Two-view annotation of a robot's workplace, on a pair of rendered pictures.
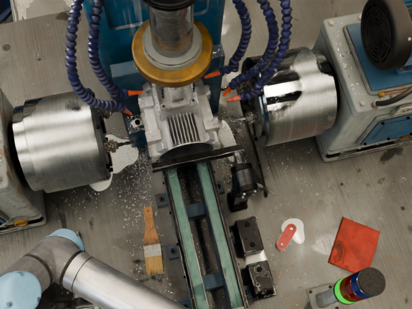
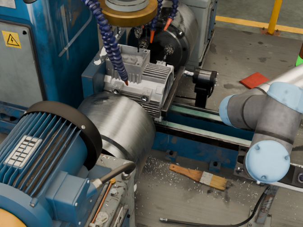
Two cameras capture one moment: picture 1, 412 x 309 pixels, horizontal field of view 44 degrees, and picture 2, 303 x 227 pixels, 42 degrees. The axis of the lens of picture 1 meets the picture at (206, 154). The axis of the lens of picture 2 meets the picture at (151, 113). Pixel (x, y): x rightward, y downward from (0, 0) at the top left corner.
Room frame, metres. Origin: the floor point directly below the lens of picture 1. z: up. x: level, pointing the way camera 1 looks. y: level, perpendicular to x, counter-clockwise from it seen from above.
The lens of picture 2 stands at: (-0.06, 0.93, 1.90)
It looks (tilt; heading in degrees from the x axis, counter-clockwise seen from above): 43 degrees down; 305
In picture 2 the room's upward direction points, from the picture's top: 2 degrees clockwise
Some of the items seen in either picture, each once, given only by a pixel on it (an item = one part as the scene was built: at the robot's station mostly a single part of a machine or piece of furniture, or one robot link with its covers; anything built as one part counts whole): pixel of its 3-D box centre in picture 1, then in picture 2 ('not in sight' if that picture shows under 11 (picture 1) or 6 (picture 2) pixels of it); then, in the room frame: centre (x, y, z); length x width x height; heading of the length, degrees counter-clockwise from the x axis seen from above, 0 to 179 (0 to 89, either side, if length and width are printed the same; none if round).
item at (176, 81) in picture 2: (198, 158); (174, 90); (0.49, 0.02, 1.01); 0.26 x 0.04 x 0.03; 109
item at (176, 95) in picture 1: (175, 93); (128, 63); (0.63, 0.10, 1.11); 0.12 x 0.11 x 0.07; 19
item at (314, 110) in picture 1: (294, 94); (166, 33); (0.70, -0.23, 1.04); 0.41 x 0.25 x 0.25; 109
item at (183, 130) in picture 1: (178, 121); (139, 88); (0.59, 0.08, 1.01); 0.20 x 0.19 x 0.19; 19
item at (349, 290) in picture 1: (360, 286); not in sight; (0.17, -0.37, 1.14); 0.06 x 0.06 x 0.04
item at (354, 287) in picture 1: (367, 283); not in sight; (0.17, -0.37, 1.19); 0.06 x 0.06 x 0.04
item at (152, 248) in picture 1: (151, 240); (197, 175); (0.29, 0.13, 0.80); 0.21 x 0.05 x 0.01; 14
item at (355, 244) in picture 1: (354, 246); (260, 84); (0.34, -0.47, 0.80); 0.15 x 0.12 x 0.01; 163
